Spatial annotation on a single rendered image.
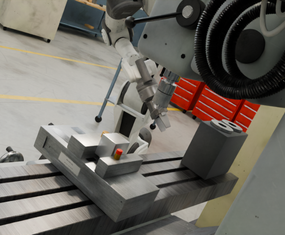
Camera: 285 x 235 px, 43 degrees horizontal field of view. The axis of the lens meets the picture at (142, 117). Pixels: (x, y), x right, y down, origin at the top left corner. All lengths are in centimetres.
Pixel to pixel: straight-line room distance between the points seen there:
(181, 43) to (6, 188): 52
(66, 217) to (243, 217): 39
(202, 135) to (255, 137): 139
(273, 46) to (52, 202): 59
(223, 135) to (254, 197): 69
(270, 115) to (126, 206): 193
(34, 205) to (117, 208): 19
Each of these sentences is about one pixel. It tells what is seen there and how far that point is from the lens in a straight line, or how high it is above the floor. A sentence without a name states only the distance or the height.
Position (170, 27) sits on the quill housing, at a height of 141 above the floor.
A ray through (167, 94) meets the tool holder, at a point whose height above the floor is 124.
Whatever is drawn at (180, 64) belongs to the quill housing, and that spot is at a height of 134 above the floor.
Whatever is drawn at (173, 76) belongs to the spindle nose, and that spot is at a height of 129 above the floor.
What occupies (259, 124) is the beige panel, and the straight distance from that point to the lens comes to 271.
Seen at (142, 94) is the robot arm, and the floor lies 111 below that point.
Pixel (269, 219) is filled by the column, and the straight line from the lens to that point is 65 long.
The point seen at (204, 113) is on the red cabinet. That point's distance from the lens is 613.
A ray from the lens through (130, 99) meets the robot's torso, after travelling 175.
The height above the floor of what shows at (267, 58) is 143.
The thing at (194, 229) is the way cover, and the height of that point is 90.
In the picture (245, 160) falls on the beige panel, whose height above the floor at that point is 72.
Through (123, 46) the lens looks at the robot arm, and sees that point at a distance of 158.
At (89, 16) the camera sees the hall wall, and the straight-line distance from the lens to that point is 1076.
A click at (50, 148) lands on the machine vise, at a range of 103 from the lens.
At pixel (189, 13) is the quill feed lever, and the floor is 145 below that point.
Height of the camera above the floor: 143
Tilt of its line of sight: 16 degrees down
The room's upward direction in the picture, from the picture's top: 24 degrees clockwise
